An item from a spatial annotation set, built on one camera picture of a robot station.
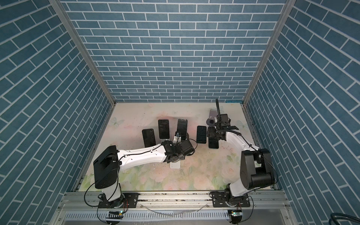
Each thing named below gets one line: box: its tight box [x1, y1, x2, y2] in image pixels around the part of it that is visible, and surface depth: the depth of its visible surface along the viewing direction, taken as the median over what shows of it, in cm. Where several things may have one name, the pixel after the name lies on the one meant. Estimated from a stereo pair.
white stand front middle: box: [169, 160, 181, 169], surface depth 86 cm
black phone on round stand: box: [176, 118, 188, 141], surface depth 95 cm
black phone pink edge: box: [157, 119, 170, 140], surface depth 93 cm
